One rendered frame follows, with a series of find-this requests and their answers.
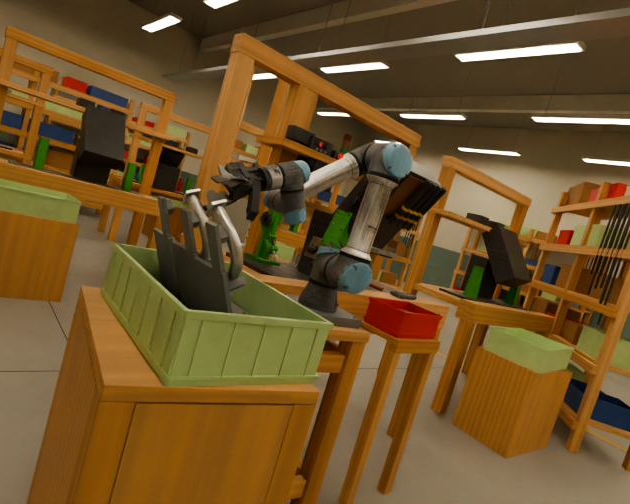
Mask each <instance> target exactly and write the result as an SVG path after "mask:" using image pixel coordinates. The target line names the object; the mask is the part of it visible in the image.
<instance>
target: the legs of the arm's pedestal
mask: <svg viewBox="0 0 630 504"><path fill-rule="evenodd" d="M365 344H366V343H363V342H351V341H340V342H339V345H338V344H337V343H335V342H334V341H332V340H326V342H325V345H324V348H323V352H322V355H321V358H320V362H319V365H318V368H317V371H316V372H321V373H330V375H329V378H328V381H327V384H326V388H325V391H324V394H323V397H322V401H321V404H320V407H319V410H318V414H317V417H316V420H315V423H314V427H313V430H312V433H311V437H310V440H309V443H308V446H307V450H306V453H305V456H304V459H303V462H302V461H301V460H299V463H298V466H297V470H296V473H295V476H294V480H293V483H292V486H291V489H290V493H289V496H288V499H287V500H290V499H291V502H290V504H316V501H317V498H318V495H319V492H320V489H321V485H322V482H323V479H324V476H325V472H326V469H327V466H328V463H329V460H330V456H331V453H332V450H333V447H334V444H335V440H336V437H337V434H338V431H339V428H340V424H341V421H342V418H343V415H344V412H345V408H346V405H347V402H348V399H349V396H350V392H351V389H352V386H353V383H354V380H355V376H356V373H357V370H358V367H359V363H360V360H361V357H362V354H363V351H364V347H365Z"/></svg>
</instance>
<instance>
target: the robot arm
mask: <svg viewBox="0 0 630 504"><path fill-rule="evenodd" d="M237 163H238V164H237ZM411 168H412V156H411V154H410V151H409V149H408V148H407V147H406V146H405V145H403V144H400V143H395V142H390V143H383V142H372V143H369V144H366V145H363V146H361V147H359V148H357V149H355V150H353V151H350V152H348V153H346V154H344V156H343V158H342V159H340V160H338V161H336V162H333V163H331V164H329V165H327V166H325V167H323V168H320V169H318V170H316V171H314V172H312V173H310V168H309V166H308V165H307V163H306V162H304V161H302V160H298V161H289V162H284V163H279V164H273V165H267V166H262V167H260V165H259V164H258V162H254V163H253V165H252V166H250V167H245V166H244V164H243V162H242V161H239V162H233V163H227V164H226V166H225V168H224V167H223V166H222V165H220V164H219V165H218V170H219V173H220V175H216V176H212V177H211V179H212V180H214V181H215V182H216V183H222V184H223V185H224V186H225V187H226V188H227V190H228V192H230V193H229V196H228V193H227V192H226V191H221V192H219V193H217V192H215V191H214V190H209V191H208V192H207V200H208V205H204V206H203V209H204V211H208V209H209V206H210V204H211V202H215V201H219V200H223V199H227V203H226V206H228V205H230V204H232V203H234V202H236V201H237V200H239V199H241V198H244V197H245V196H247V195H248V205H247V208H246V219H247V220H250V221H254V220H255V218H256V216H257V215H258V214H259V201H260V191H262V192H263V191H265V193H264V194H263V203H264V205H265V206H266V207H267V208H268V209H270V210H271V211H276V212H279V213H281V214H283V215H282V217H283V221H284V223H285V224H289V225H294V224H300V223H303V222H305V220H306V207H305V199H307V198H309V197H311V196H313V195H315V194H317V193H320V192H322V191H324V190H326V189H328V188H330V187H332V186H334V185H336V184H338V183H340V182H342V181H345V180H347V179H349V178H351V177H352V178H357V177H359V176H362V175H366V176H367V179H368V185H367V188H366V191H365V194H364V196H363V199H362V202H361V205H360V208H359V211H358V214H357V216H356V219H355V222H354V225H353V228H352V231H351V233H350V236H349V239H348V242H347V245H346V246H345V247H344V248H342V249H340V250H339V249H334V248H329V247H324V246H321V247H319V249H318V251H317V254H316V255H315V256H316V257H315V261H314V264H313V268H312V271H311V274H310V278H309V281H308V283H307V285H306V286H305V288H304V289H303V291H302V292H301V294H300V296H299V299H298V302H299V303H301V304H303V305H304V306H307V307H309V308H312V309H315V310H318V311H322V312H327V313H335V312H336V310H337V291H338V288H339V289H340V290H342V291H343V292H347V293H349V294H358V293H361V292H362V291H364V290H365V289H366V288H367V287H368V286H369V285H370V283H371V280H372V272H371V271H372V270H371V268H370V267H369V266H370V263H371V258H370V256H369V253H370V250H371V247H372V245H373V242H374V239H375V236H376V233H377V230H378V228H379V225H380V222H381V219H382V216H383V213H384V211H385V208H386V205H387V202H388V199H389V196H390V194H391V191H392V189H393V188H395V187H397V186H398V184H399V182H400V179H401V178H404V177H405V176H407V175H408V174H409V172H410V171H411Z"/></svg>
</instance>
